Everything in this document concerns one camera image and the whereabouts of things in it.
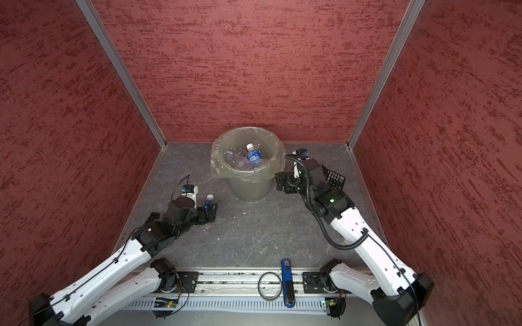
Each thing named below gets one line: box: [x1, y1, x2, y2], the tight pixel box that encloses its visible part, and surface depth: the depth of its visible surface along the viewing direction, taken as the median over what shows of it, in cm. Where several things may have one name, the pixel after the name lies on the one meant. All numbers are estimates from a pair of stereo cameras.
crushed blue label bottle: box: [246, 142, 264, 170], surface depth 86 cm
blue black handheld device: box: [280, 258, 295, 308], surface depth 75 cm
